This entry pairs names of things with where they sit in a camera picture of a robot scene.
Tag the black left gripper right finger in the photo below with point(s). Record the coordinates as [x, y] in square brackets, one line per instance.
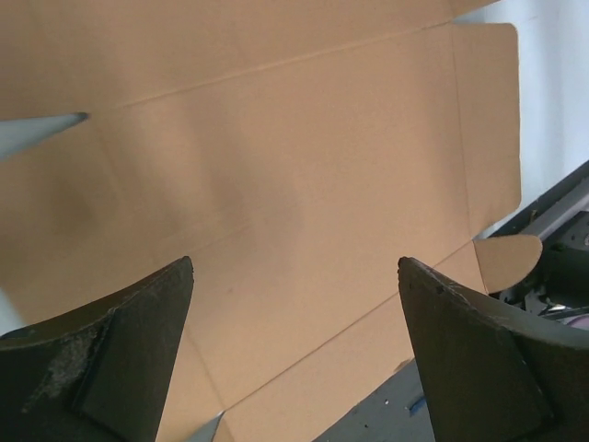
[489, 369]

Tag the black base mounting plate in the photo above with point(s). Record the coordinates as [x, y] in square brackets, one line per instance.
[556, 288]

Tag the brown cardboard box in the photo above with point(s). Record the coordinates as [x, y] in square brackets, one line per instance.
[295, 150]

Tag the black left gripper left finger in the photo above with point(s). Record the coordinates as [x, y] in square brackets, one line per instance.
[100, 372]

